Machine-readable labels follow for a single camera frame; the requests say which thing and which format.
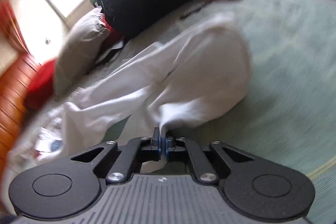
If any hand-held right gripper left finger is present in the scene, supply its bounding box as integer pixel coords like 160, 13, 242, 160
70, 127, 161, 185

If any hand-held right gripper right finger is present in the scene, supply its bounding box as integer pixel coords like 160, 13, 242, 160
164, 135, 255, 185

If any white printed t-shirt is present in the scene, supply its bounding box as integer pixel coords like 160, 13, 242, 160
5, 13, 253, 175

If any grey-green pillow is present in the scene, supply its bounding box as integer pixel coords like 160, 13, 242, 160
54, 7, 111, 98

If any wooden headboard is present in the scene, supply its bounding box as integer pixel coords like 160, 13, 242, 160
0, 53, 42, 170

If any orange curtain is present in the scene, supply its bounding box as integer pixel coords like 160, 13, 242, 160
0, 1, 30, 54

